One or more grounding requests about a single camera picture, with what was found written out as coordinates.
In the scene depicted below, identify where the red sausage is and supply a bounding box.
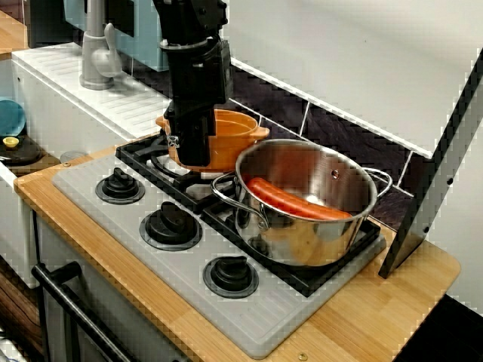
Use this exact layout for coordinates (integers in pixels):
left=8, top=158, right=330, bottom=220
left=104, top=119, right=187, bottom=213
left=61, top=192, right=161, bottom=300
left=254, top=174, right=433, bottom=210
left=245, top=177, right=352, bottom=220

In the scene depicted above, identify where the wooden countertop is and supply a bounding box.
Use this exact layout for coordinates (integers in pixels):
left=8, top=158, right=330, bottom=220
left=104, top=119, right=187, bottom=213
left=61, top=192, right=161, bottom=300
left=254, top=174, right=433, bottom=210
left=14, top=145, right=462, bottom=362

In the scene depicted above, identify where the black stove knob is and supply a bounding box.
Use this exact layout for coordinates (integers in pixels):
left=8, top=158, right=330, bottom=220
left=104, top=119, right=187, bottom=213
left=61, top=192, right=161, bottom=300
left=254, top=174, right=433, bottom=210
left=139, top=201, right=203, bottom=252
left=202, top=255, right=260, bottom=300
left=94, top=167, right=146, bottom=206

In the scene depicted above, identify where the teal plate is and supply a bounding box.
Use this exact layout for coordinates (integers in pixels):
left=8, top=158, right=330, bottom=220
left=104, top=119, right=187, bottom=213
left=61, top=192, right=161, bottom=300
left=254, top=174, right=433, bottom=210
left=0, top=97, right=27, bottom=139

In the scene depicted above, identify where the black oven door handle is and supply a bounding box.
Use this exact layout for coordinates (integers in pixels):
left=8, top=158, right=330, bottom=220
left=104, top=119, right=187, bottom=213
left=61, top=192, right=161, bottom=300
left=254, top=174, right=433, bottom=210
left=31, top=261, right=133, bottom=362

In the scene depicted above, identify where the grey toy faucet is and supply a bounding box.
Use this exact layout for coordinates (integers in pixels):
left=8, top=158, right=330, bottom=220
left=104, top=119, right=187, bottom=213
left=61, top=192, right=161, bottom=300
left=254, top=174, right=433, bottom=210
left=78, top=0, right=122, bottom=91

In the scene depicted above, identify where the dark upright side panel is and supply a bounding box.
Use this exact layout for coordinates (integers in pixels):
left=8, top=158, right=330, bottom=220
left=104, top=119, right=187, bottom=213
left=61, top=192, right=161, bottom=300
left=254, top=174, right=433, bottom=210
left=378, top=48, right=483, bottom=280

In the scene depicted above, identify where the orange plastic pot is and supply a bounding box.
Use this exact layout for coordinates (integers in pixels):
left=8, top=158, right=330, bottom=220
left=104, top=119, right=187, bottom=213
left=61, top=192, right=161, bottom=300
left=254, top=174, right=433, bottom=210
left=155, top=109, right=271, bottom=173

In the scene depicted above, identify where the dark tiled backsplash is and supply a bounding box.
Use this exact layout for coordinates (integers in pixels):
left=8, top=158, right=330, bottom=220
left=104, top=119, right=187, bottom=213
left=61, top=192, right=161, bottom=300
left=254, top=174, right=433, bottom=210
left=120, top=56, right=435, bottom=231

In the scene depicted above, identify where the white sink unit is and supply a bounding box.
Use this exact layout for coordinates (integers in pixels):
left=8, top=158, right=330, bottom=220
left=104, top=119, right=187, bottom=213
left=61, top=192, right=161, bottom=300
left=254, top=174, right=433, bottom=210
left=0, top=43, right=174, bottom=291

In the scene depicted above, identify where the grey stove top panel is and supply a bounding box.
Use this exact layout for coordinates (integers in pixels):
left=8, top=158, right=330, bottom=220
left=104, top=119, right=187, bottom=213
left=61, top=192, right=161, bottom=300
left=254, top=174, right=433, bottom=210
left=51, top=150, right=388, bottom=359

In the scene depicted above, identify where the dark round lid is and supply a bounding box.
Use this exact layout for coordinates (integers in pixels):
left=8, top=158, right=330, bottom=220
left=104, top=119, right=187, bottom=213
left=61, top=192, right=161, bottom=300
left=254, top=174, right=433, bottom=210
left=0, top=137, right=45, bottom=165

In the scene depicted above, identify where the black box behind faucet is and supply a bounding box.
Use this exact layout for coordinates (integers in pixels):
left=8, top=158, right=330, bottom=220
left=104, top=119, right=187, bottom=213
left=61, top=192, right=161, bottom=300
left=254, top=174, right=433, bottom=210
left=28, top=0, right=76, bottom=49

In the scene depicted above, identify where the white oven cabinet front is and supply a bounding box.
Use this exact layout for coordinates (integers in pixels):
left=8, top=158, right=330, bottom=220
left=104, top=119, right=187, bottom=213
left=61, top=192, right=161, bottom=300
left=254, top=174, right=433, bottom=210
left=32, top=214, right=189, bottom=362

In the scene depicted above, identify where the stainless steel pot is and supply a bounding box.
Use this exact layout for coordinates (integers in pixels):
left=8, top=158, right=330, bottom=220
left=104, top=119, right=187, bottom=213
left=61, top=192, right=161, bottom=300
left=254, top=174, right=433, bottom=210
left=211, top=138, right=393, bottom=268

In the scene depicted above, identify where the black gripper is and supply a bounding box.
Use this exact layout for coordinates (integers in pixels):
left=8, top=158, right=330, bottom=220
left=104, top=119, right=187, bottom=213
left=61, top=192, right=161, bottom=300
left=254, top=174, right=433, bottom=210
left=160, top=37, right=232, bottom=167

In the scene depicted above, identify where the black burner grate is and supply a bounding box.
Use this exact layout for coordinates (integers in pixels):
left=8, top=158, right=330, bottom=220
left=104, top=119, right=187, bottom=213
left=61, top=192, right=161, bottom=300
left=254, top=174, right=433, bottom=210
left=115, top=130, right=382, bottom=299

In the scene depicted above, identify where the teal plastic box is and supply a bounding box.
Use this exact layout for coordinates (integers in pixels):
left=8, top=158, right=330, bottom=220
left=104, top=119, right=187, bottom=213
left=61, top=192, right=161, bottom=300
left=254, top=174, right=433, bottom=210
left=63, top=0, right=171, bottom=72

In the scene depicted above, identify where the wooden side table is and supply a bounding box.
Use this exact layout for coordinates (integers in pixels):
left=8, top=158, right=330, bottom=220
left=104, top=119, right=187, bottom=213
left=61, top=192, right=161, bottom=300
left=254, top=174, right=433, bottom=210
left=0, top=9, right=30, bottom=61

